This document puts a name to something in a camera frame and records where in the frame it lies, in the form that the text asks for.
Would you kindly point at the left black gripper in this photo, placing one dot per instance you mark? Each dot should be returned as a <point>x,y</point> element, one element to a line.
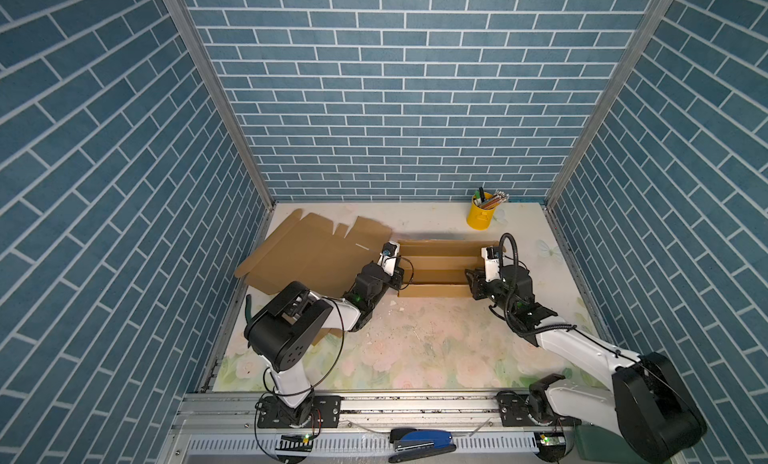
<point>396,278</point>

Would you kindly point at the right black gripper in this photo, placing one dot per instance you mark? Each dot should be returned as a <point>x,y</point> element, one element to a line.
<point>479,283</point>

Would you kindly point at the cardboard box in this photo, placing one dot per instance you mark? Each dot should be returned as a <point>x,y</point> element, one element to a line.
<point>436,268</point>

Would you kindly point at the cardboard sheet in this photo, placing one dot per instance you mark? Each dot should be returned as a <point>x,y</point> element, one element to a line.
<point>314,251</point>

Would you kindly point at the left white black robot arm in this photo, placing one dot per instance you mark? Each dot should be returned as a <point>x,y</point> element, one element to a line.
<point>282,330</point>

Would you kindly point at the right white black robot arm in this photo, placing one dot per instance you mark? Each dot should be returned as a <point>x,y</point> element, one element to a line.
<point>642,399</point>

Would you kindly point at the green box at front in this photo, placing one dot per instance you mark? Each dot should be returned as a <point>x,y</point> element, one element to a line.
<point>596,444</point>

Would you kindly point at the yellow pen cup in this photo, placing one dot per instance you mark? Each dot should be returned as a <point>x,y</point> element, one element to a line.
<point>478,217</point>

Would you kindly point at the pens in cup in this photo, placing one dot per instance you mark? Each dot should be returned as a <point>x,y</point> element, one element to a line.
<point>488,201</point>

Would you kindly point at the blue black stapler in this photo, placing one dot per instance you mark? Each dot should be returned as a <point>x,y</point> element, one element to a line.
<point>412,444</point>

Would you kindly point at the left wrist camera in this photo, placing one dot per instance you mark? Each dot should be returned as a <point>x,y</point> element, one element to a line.
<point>390,254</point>

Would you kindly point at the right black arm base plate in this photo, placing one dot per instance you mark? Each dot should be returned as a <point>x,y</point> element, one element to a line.
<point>520,410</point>

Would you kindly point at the green handled pliers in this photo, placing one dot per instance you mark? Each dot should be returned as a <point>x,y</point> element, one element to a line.
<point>248,308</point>

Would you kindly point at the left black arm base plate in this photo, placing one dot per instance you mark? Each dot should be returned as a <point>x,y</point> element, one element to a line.
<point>276,414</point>

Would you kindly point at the aluminium front rail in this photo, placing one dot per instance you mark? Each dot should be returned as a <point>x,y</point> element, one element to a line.
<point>222,428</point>

